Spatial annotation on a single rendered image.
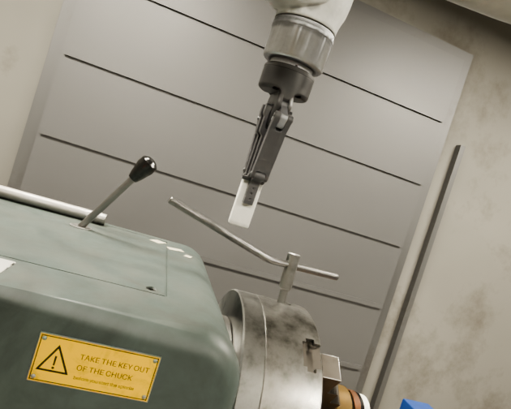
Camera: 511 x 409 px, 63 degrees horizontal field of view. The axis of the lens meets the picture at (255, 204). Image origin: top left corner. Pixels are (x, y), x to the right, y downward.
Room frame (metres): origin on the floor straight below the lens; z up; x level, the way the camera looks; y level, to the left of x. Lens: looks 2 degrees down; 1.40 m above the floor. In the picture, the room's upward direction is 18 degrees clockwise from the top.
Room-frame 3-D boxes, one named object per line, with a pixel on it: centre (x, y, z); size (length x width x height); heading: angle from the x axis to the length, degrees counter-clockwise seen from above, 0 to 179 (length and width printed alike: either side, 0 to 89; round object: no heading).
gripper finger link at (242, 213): (0.61, 0.01, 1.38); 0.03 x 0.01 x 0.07; 103
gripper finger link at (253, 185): (0.59, 0.01, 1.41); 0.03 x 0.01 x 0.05; 13
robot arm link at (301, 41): (0.59, 0.01, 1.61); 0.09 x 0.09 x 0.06
